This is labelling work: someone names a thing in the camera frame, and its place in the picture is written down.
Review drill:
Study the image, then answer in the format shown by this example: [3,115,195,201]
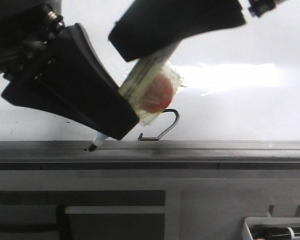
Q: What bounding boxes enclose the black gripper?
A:
[0,0,139,140]
[248,0,286,18]

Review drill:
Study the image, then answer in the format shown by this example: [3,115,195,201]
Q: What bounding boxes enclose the white tray with markers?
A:
[242,216,300,240]

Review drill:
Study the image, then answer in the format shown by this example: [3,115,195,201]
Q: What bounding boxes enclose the dark cabinet with light panel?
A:
[0,190,166,240]

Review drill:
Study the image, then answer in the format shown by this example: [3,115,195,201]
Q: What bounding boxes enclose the white whiteboard with metal frame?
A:
[0,0,300,163]

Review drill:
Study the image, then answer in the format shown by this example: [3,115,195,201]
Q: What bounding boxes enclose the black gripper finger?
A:
[108,0,246,62]

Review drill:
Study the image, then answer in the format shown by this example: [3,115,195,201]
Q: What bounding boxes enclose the white black whiteboard marker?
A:
[88,41,185,152]

